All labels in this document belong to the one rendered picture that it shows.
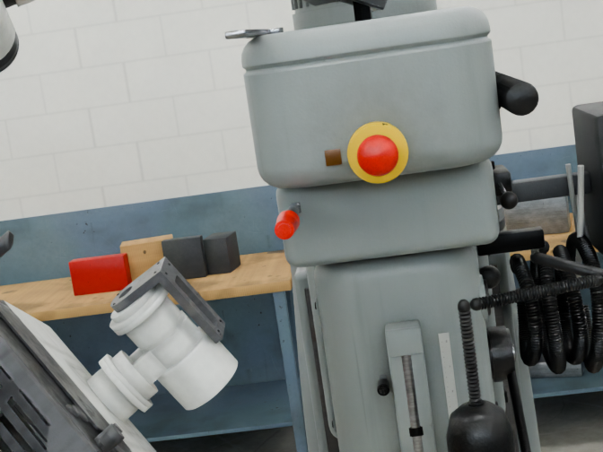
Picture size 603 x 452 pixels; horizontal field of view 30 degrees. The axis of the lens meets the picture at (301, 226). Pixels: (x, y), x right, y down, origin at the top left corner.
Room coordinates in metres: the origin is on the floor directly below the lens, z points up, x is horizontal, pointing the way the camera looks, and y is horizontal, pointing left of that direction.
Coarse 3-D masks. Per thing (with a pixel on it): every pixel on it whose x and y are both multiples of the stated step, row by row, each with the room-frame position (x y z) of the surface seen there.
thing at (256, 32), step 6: (234, 30) 1.08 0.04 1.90; (240, 30) 1.08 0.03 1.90; (246, 30) 1.09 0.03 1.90; (252, 30) 1.13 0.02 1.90; (258, 30) 1.18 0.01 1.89; (264, 30) 1.22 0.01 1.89; (270, 30) 1.28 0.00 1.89; (276, 30) 1.28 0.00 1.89; (282, 30) 1.31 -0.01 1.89; (228, 36) 1.08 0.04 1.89; (234, 36) 1.08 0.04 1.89; (240, 36) 1.08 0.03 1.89; (246, 36) 1.09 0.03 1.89; (252, 36) 1.14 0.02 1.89
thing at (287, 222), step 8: (288, 208) 1.20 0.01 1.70; (296, 208) 1.19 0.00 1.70; (280, 216) 1.11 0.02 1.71; (288, 216) 1.11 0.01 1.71; (296, 216) 1.13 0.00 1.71; (280, 224) 1.09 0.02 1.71; (288, 224) 1.09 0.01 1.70; (296, 224) 1.11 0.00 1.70; (280, 232) 1.08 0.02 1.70; (288, 232) 1.08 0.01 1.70
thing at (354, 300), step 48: (336, 288) 1.26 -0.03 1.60; (384, 288) 1.25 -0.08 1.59; (432, 288) 1.25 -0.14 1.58; (480, 288) 1.28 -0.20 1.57; (336, 336) 1.27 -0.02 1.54; (384, 336) 1.25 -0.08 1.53; (432, 336) 1.25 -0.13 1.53; (480, 336) 1.27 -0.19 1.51; (336, 384) 1.28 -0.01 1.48; (432, 384) 1.25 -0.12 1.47; (480, 384) 1.26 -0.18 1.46; (336, 432) 1.30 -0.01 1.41; (384, 432) 1.25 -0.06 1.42
